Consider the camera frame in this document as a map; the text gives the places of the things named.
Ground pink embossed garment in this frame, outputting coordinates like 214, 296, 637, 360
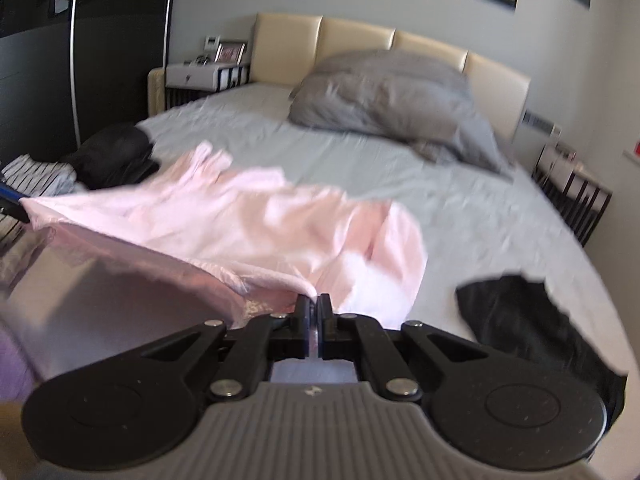
23, 142, 427, 328

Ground grey striped folded clothes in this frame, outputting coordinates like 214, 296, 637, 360
1, 155, 87, 197

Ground folded black clothes pile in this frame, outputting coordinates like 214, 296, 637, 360
61, 124, 160, 191

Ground small black garment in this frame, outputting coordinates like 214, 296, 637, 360
456, 274, 627, 427

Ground black wardrobe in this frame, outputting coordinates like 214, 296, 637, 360
1, 0, 171, 162

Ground cream radiator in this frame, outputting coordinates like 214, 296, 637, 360
148, 67, 166, 117

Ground grey bed sheet mattress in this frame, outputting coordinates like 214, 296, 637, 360
0, 82, 632, 396

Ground white left nightstand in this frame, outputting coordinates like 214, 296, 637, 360
165, 63, 250, 110

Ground grey crumpled duvet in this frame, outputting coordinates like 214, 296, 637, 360
288, 54, 512, 178

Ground framed photo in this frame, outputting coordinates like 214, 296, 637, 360
215, 40, 247, 65

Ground cream padded headboard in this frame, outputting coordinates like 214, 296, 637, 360
250, 12, 530, 141

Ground wall thermostat panel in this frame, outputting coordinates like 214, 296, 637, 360
203, 36, 220, 52

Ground right nightstand dark frame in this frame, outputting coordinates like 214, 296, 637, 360
532, 142, 613, 247

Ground wall switch panel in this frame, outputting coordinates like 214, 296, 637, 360
522, 110, 562, 136

